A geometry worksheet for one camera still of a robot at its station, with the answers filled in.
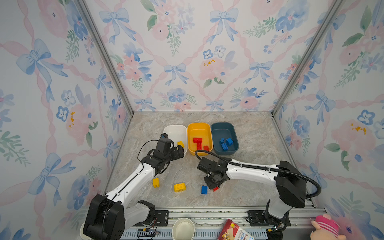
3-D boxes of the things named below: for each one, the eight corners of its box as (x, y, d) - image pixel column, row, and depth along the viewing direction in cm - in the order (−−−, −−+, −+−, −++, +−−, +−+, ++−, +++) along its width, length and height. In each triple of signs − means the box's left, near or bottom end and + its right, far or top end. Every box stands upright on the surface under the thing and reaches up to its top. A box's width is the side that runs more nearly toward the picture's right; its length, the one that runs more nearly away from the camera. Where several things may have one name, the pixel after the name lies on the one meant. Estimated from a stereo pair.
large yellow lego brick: (174, 193, 84) (174, 191, 81) (174, 187, 86) (173, 184, 83) (186, 190, 85) (186, 188, 82) (185, 184, 87) (185, 182, 84)
